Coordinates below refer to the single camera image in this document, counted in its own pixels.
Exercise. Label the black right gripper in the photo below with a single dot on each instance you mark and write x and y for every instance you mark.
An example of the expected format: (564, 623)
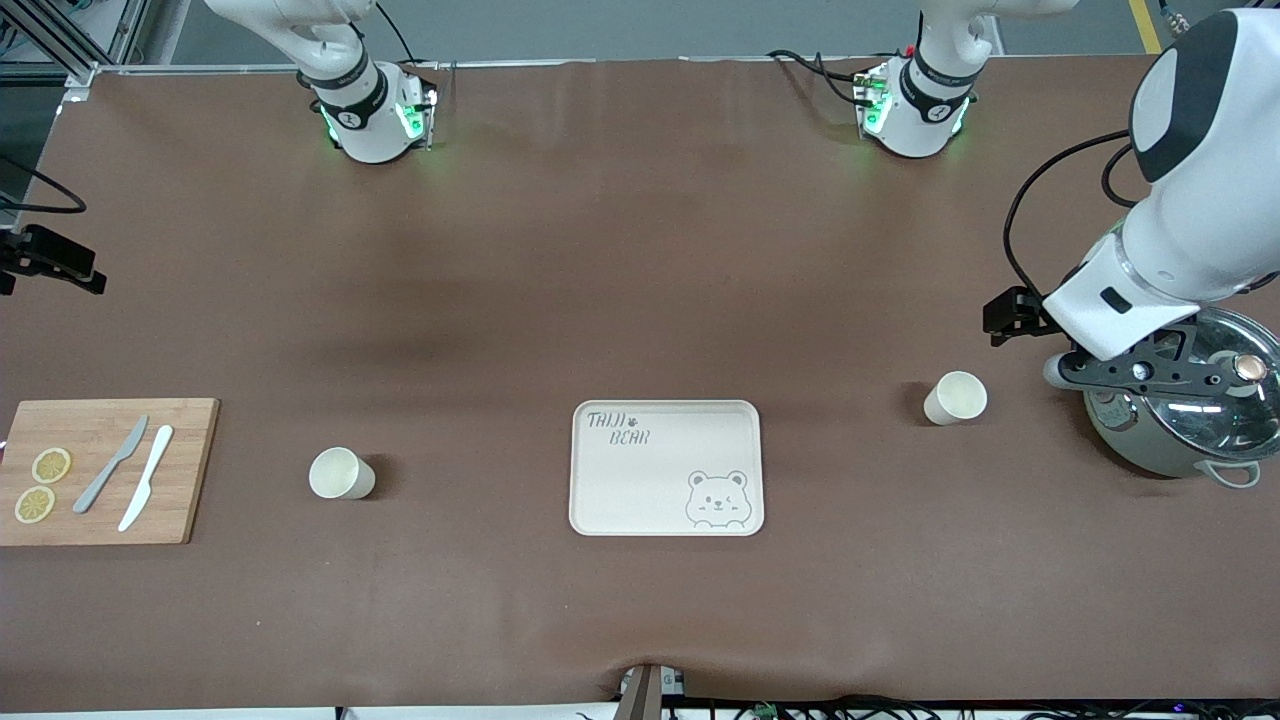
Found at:
(48, 256)

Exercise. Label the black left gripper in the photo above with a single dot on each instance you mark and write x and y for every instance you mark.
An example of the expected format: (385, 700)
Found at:
(1020, 313)

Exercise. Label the white IKEA cup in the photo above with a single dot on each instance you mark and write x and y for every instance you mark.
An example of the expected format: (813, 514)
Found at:
(958, 398)
(340, 474)

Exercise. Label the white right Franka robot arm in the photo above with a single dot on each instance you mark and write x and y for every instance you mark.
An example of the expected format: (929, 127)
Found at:
(365, 120)

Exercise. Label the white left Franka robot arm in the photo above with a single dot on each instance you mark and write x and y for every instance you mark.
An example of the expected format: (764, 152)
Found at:
(1210, 200)

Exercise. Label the cream bear print tray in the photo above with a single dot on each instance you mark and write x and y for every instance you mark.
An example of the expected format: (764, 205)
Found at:
(650, 480)

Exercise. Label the grey-green cooking pot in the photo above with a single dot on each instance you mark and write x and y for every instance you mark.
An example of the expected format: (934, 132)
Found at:
(1135, 440)

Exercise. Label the yellow lemon slice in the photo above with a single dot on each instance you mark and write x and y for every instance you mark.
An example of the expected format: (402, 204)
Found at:
(51, 465)
(35, 505)

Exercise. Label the grey plastic knife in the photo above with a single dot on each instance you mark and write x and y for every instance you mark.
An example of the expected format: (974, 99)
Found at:
(108, 468)

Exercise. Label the white plastic knife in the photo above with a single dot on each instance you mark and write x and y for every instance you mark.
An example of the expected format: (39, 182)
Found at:
(148, 475)

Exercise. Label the bamboo cutting board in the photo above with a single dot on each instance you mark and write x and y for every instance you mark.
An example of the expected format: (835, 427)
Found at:
(190, 470)

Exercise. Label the glass pot lid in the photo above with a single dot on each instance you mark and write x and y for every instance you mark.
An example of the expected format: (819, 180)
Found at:
(1220, 420)

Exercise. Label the brown table cover mat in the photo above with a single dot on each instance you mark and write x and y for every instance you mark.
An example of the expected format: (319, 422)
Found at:
(600, 250)

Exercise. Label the black left camera mount bracket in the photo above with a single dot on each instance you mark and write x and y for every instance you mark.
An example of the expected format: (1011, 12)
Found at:
(1150, 374)

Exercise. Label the aluminium frame profile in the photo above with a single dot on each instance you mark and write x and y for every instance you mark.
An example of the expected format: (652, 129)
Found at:
(70, 50)

